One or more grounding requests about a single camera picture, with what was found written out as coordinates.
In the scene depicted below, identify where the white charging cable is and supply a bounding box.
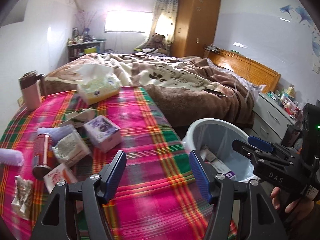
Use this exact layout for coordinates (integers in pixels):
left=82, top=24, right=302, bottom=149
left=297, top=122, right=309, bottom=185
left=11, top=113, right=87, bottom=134
left=224, top=57, right=253, bottom=103

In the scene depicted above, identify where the wooden headboard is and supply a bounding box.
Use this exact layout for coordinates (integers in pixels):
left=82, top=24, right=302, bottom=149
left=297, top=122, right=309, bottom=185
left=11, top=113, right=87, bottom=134
left=208, top=49, right=281, bottom=93

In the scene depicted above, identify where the black phone on bed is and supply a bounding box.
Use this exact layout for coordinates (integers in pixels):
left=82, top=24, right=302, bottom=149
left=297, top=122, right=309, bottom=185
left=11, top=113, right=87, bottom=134
left=203, top=88, right=225, bottom=97

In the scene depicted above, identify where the long white purple medicine box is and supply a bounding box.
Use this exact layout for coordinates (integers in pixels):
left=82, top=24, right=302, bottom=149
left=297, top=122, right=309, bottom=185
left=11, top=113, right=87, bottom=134
left=200, top=146, right=236, bottom=180

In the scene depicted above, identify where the brown teddy bear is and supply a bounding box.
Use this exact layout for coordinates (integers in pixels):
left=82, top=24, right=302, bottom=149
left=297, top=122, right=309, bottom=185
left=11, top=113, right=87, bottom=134
left=145, top=34, right=168, bottom=55

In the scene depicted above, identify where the wooden wardrobe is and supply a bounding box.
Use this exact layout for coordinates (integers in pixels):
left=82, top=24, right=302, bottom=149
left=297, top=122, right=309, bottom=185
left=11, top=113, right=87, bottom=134
left=170, top=0, right=221, bottom=58

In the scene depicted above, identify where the yellow tissue pack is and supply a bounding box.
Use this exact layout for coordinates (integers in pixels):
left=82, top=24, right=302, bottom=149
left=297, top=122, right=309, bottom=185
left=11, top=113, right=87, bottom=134
left=76, top=64, right=121, bottom=106

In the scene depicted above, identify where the green beige small carton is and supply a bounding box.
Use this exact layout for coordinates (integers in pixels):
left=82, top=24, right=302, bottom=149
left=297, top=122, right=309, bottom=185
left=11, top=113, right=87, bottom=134
left=59, top=108, right=95, bottom=128

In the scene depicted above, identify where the brown cream blanket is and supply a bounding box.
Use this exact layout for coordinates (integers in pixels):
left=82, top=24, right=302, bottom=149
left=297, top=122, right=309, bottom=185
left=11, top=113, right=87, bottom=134
left=45, top=53, right=254, bottom=128

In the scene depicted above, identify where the cluttered shelf unit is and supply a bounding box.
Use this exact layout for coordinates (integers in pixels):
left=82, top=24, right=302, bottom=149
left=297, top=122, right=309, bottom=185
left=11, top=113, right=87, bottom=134
left=67, top=40, right=106, bottom=62

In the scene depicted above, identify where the patterned curtain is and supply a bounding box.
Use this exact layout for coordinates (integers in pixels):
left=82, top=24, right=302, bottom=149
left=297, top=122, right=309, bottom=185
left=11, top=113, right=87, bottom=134
left=149, top=0, right=179, bottom=46

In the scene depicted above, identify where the white trash bin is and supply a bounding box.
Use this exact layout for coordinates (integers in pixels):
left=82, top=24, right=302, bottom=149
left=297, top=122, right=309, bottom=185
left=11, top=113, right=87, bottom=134
left=182, top=118, right=259, bottom=183

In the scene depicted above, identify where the pink brown travel mug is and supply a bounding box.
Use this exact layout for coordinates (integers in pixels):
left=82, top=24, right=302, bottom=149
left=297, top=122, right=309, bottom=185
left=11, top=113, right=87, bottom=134
left=19, top=70, right=47, bottom=111

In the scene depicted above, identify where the purple white tissue box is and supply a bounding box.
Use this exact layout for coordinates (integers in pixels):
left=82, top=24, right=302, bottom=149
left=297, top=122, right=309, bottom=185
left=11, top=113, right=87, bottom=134
left=83, top=115, right=121, bottom=153

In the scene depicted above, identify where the patterned snack wrapper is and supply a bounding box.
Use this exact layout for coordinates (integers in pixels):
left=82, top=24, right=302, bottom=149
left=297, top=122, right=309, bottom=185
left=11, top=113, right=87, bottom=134
left=11, top=176, right=33, bottom=220

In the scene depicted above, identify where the white nightstand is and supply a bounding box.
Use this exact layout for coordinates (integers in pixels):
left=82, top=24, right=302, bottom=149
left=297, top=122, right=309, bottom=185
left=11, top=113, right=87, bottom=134
left=247, top=93, right=299, bottom=142

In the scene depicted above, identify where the person right hand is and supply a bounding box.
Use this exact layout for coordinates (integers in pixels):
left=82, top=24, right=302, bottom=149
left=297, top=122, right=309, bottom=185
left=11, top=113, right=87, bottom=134
left=270, top=187, right=315, bottom=220

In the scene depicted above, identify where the dark red drink can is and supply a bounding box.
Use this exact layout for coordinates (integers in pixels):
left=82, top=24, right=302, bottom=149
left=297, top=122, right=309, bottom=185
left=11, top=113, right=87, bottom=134
left=31, top=133, right=55, bottom=180

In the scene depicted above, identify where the small white orange box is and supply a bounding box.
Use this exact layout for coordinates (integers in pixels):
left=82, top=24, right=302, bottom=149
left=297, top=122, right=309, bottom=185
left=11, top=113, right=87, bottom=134
left=44, top=163, right=78, bottom=193

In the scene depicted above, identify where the pink plaid tablecloth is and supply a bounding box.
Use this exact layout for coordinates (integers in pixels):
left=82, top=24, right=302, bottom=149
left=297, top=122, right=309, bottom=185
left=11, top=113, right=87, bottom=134
left=1, top=87, right=211, bottom=239

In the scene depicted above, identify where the dried branches vase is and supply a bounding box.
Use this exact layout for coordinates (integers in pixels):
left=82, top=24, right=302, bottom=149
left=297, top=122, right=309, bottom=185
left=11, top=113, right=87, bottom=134
left=75, top=10, right=97, bottom=37

